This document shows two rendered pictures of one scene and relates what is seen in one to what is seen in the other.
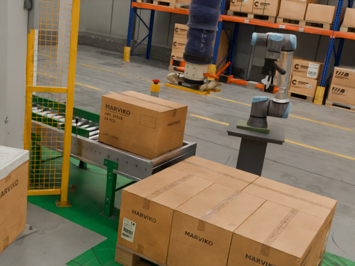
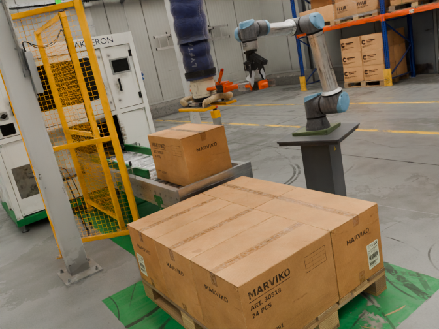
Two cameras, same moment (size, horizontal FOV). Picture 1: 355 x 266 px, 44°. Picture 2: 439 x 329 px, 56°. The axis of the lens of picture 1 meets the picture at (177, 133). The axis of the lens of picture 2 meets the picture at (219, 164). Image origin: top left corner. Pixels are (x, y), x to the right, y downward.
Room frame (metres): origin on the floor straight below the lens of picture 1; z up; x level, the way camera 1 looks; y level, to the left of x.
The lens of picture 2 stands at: (0.79, -1.51, 1.49)
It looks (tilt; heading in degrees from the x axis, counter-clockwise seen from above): 15 degrees down; 29
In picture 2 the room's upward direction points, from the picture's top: 12 degrees counter-clockwise
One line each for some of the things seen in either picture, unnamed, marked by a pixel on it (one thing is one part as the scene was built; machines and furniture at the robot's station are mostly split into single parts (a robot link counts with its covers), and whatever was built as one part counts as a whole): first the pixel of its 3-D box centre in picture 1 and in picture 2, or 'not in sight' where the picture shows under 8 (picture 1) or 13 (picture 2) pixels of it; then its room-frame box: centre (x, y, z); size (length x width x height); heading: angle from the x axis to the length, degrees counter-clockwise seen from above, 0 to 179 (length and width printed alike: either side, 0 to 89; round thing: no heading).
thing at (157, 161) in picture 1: (175, 153); (215, 178); (3.42, 0.00, 0.58); 0.70 x 0.03 x 0.06; 152
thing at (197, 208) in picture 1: (230, 220); (246, 243); (2.84, -0.45, 0.34); 1.20 x 1.00 x 0.40; 62
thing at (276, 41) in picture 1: (275, 43); (248, 31); (3.13, -0.59, 1.58); 0.10 x 0.09 x 0.12; 162
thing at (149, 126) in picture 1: (142, 123); (189, 153); (3.60, 0.30, 0.75); 0.60 x 0.40 x 0.40; 60
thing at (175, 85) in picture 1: (187, 86); (195, 106); (3.31, -0.03, 1.16); 0.34 x 0.10 x 0.05; 62
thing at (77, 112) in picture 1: (61, 105); (156, 151); (4.38, 1.21, 0.60); 1.60 x 0.10 x 0.09; 62
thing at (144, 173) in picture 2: (19, 113); (112, 166); (3.91, 1.47, 0.60); 1.60 x 0.10 x 0.09; 62
